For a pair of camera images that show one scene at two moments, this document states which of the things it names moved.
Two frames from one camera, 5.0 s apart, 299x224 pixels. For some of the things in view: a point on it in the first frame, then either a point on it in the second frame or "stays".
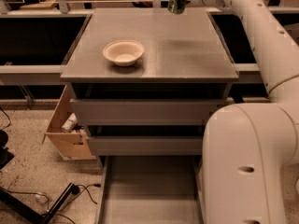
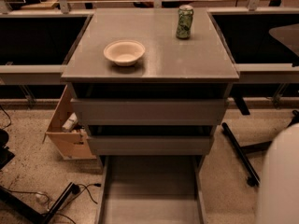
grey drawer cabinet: (147, 80) stays
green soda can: (177, 5) to (184, 21)
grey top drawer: (147, 112) stays
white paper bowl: (123, 52) stays
